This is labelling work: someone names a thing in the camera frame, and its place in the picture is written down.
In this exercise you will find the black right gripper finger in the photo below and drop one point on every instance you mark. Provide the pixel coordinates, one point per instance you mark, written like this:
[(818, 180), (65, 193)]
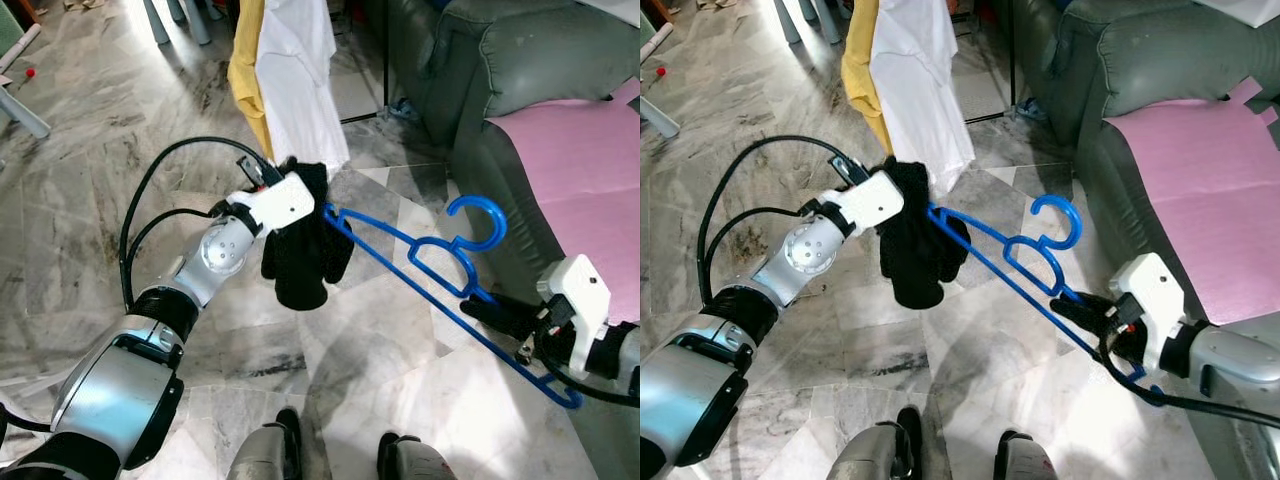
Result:
[(495, 315), (1082, 313)]

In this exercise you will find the blue plastic hanger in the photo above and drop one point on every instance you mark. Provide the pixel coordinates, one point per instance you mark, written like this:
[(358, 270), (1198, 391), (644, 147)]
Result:
[(1058, 199), (476, 201)]

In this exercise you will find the black cloth garment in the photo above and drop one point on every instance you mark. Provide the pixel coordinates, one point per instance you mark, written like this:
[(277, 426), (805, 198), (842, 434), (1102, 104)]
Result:
[(915, 260), (305, 260)]

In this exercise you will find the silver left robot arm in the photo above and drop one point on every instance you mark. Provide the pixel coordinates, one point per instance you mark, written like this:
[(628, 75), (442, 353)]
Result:
[(120, 390), (690, 390)]

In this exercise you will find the grey robot right leg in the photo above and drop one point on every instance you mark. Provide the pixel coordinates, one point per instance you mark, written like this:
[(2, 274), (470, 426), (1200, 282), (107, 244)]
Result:
[(1025, 458), (420, 460)]

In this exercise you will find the grey robot leg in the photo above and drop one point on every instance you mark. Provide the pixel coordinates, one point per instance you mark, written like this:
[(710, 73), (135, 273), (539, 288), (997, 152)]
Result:
[(420, 460), (1025, 458), (870, 450), (260, 450)]

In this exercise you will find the pink foam mat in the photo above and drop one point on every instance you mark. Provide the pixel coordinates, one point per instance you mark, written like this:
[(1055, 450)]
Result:
[(1200, 170), (580, 170)]

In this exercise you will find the pale plastic stool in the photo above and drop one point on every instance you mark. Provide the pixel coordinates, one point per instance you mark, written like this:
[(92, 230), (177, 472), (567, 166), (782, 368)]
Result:
[(25, 112), (658, 118)]

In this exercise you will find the grey robot left leg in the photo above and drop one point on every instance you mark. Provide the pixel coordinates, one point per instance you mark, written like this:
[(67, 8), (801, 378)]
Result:
[(260, 450), (870, 450)]

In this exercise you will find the green leather sofa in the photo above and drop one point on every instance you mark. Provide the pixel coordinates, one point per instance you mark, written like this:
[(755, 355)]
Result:
[(520, 60), (1140, 60)]

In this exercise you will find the white shirt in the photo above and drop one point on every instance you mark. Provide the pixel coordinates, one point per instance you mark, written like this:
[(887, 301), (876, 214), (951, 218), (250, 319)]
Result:
[(920, 80), (300, 80)]

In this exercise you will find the white rolled tube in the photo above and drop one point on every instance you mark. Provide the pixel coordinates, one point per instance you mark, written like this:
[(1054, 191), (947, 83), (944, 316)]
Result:
[(20, 48), (650, 42)]

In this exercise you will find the yellow shirt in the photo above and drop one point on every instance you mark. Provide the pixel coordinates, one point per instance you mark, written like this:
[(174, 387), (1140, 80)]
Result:
[(860, 70), (245, 70)]

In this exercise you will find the white drawer box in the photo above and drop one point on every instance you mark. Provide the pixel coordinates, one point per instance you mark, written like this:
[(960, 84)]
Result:
[(1255, 10)]

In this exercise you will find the green flat board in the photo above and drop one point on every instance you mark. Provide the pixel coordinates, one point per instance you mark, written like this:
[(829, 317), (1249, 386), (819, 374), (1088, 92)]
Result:
[(8, 30)]

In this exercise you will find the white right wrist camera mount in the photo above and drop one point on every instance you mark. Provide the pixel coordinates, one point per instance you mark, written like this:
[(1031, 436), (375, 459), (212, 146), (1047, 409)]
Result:
[(1150, 295), (580, 300)]

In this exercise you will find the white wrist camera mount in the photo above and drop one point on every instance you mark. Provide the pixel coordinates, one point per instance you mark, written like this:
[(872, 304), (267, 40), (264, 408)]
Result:
[(875, 203), (280, 203), (1150, 295), (580, 300)]

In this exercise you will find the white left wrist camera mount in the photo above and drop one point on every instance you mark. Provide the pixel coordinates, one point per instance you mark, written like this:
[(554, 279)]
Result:
[(875, 203), (280, 203)]

